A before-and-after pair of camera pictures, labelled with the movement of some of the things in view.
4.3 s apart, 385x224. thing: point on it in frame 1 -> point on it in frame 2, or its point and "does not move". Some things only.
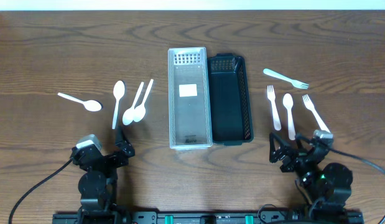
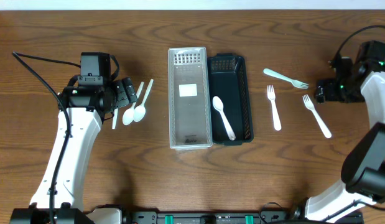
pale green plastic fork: (296, 83) does not move
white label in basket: (188, 90) does not move
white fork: (310, 106) does not move
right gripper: (292, 156) -> (320, 93)
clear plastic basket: (190, 119) does not move
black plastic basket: (230, 99) does not move
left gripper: (109, 157) -> (124, 91)
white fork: (272, 98) does not move
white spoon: (288, 102) -> (218, 104)
